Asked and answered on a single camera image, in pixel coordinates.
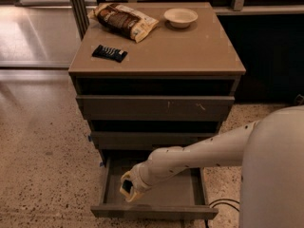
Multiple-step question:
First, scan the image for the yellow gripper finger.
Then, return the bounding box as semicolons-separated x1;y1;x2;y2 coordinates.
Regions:
126;188;145;202
120;171;132;198

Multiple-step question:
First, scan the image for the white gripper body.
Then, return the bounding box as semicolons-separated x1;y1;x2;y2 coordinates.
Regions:
130;161;152;193

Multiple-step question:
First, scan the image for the green and yellow sponge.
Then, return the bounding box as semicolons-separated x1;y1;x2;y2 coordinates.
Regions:
123;180;133;193

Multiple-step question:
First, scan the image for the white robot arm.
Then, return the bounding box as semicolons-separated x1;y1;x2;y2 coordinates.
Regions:
120;105;304;228

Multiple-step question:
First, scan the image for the middle grey drawer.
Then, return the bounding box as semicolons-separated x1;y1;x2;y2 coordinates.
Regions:
90;131;214;150

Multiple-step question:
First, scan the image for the open bottom grey drawer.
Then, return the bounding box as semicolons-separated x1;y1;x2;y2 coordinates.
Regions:
91;150;219;220

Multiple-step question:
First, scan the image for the top grey drawer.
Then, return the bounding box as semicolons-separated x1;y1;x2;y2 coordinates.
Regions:
76;95;235;122

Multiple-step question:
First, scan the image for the grey drawer cabinet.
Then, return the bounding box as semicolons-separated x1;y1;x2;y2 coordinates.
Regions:
67;2;247;168

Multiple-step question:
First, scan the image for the dark blue snack bar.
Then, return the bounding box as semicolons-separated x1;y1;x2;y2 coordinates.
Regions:
92;45;127;63

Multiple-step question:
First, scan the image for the brown chip bag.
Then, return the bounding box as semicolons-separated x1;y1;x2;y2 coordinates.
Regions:
87;3;159;43

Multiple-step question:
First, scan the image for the white bowl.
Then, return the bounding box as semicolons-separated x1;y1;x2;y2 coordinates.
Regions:
163;9;198;29

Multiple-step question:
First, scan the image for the small dark floor object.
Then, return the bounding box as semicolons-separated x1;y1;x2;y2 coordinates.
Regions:
294;94;304;105

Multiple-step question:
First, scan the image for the black floor cable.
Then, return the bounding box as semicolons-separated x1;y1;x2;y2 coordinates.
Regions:
204;199;241;228

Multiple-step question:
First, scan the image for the metal window frame post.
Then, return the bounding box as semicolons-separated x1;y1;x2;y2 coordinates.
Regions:
69;0;89;39

